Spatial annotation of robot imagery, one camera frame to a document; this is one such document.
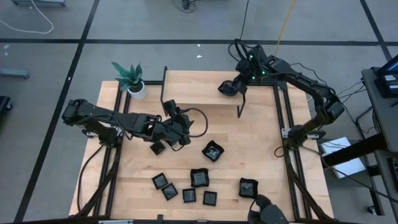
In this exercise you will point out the black caster wheel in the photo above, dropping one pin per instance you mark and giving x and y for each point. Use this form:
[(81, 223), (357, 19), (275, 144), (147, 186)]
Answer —
[(372, 210)]

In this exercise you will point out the small black square plate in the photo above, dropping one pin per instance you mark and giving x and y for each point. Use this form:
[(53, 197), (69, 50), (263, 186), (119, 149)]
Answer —
[(157, 147), (169, 191), (210, 198), (160, 181), (189, 195)]

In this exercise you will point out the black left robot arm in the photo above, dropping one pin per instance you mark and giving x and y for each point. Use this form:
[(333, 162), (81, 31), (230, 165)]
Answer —
[(93, 112)]

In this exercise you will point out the green plant in white pot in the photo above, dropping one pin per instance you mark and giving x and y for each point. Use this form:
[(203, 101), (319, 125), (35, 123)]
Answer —
[(137, 90)]

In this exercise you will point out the black aluminium table frame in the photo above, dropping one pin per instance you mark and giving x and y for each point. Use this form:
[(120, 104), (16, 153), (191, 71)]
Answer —
[(110, 186)]

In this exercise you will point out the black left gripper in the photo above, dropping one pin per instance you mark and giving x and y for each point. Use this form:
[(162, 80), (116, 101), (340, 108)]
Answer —
[(175, 129)]

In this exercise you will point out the black table clamp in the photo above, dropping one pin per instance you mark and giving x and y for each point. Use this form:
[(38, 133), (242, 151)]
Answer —
[(160, 217)]

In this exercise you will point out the wooden shelf riser black legs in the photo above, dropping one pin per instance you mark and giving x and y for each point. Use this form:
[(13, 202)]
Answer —
[(192, 90)]

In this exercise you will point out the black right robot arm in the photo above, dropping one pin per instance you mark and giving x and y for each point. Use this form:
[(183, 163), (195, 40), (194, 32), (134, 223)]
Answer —
[(298, 77)]

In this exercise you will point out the grey side desk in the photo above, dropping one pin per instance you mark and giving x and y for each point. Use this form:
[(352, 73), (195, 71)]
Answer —
[(388, 118)]

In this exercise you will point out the grey metal table foot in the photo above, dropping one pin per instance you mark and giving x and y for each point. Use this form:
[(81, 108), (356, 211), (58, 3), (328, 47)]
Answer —
[(38, 2), (14, 73)]

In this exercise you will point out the black desk base frame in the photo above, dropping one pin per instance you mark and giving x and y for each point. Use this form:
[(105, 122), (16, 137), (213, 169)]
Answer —
[(351, 151)]

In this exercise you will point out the black laptop computer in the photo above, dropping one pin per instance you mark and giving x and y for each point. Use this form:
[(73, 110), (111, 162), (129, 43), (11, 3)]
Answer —
[(388, 84)]

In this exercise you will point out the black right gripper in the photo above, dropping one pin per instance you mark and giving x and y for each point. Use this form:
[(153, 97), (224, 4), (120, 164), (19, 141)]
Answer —
[(247, 71)]

